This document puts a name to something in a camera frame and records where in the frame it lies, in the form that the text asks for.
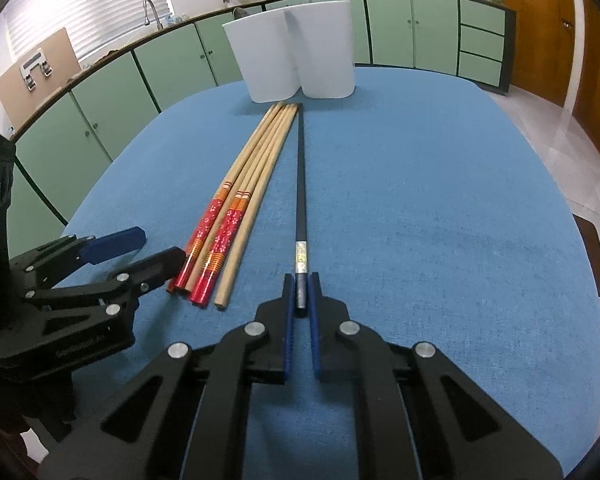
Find metal sink faucet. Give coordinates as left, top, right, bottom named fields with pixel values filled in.
left=142, top=0, right=163, bottom=31

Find white window blinds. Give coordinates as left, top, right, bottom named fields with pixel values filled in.
left=5, top=0, right=173, bottom=61

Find brown cardboard sheet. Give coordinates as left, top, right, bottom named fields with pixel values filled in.
left=0, top=27, right=81, bottom=128

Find plain wooden chopstick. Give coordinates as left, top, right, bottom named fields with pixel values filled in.
left=250, top=104, right=295, bottom=201
left=213, top=104, right=300, bottom=310
left=166, top=104, right=291, bottom=296

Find black chopstick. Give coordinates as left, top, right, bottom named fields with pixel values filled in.
left=292, top=102, right=308, bottom=310

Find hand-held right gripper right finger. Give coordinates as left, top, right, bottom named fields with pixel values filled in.
left=307, top=271, right=566, bottom=480

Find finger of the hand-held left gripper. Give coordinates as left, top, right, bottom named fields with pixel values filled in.
left=22, top=249, right=188, bottom=317
left=9, top=226, right=147, bottom=291

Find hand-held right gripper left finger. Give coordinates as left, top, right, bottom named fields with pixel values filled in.
left=55, top=272, right=297, bottom=480

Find white two-compartment utensil holder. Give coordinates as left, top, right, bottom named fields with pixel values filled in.
left=222, top=0, right=356, bottom=104

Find blue tablecloth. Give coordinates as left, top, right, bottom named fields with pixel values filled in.
left=60, top=66, right=600, bottom=480

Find white plastic bracket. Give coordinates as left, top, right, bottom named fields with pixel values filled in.
left=19, top=49, right=51, bottom=90

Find green lower kitchen cabinets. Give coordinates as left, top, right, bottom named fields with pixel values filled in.
left=7, top=0, right=518, bottom=228

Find red patterned wooden chopstick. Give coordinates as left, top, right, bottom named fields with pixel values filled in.
left=174, top=105, right=281, bottom=295
left=190, top=104, right=287, bottom=307

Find brown wooden chair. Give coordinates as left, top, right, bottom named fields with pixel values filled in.
left=572, top=212, right=600, bottom=298

